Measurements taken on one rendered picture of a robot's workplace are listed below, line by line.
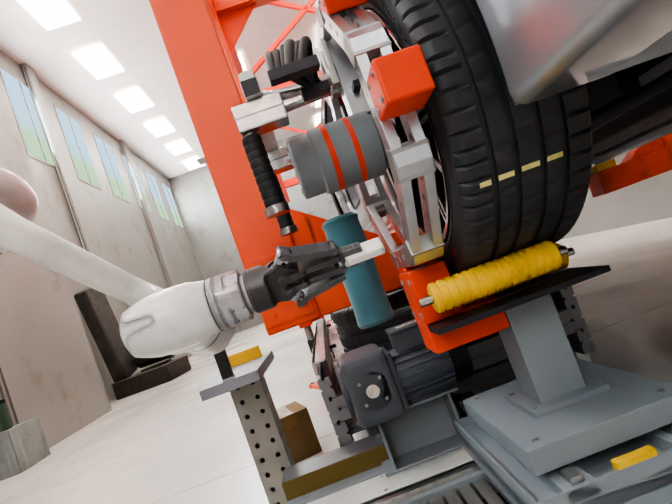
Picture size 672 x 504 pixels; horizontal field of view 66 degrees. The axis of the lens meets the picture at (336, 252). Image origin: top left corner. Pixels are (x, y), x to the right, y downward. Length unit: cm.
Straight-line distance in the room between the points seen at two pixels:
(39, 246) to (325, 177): 53
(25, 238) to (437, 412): 110
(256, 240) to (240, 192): 15
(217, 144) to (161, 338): 85
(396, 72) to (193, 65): 99
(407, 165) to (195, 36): 102
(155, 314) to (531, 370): 72
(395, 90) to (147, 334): 52
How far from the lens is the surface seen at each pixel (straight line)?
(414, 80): 79
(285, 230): 124
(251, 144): 93
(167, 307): 85
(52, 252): 103
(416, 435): 155
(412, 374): 136
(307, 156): 105
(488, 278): 98
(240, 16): 402
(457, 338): 107
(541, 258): 102
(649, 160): 420
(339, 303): 151
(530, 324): 112
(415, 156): 85
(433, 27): 87
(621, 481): 101
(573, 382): 116
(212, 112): 163
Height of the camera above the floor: 61
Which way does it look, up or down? 3 degrees up
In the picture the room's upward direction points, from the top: 20 degrees counter-clockwise
